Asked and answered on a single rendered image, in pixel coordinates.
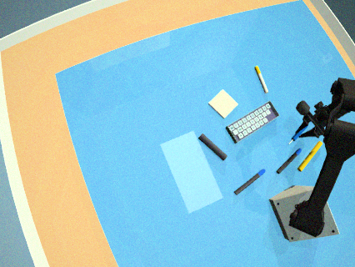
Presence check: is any grey keyboard with white keys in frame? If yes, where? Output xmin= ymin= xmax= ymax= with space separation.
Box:
xmin=225 ymin=100 xmax=280 ymax=144

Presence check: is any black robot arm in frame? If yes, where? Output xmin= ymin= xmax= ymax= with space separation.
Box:
xmin=289 ymin=78 xmax=355 ymax=237

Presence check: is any dark grey stylus with blue tip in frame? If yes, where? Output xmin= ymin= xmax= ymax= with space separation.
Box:
xmin=234 ymin=169 xmax=266 ymax=195
xmin=277 ymin=148 xmax=302 ymax=174

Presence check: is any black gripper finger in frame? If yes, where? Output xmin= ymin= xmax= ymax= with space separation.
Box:
xmin=295 ymin=119 xmax=309 ymax=134
xmin=299 ymin=126 xmax=319 ymax=138

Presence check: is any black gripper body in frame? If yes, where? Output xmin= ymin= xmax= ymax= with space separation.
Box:
xmin=296 ymin=100 xmax=331 ymax=137

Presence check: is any dark grey cylinder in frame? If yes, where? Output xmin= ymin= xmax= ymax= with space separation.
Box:
xmin=199 ymin=133 xmax=227 ymax=160

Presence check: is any white cylinder with yellow cap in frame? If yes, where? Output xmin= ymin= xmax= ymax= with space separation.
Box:
xmin=254 ymin=66 xmax=268 ymax=93

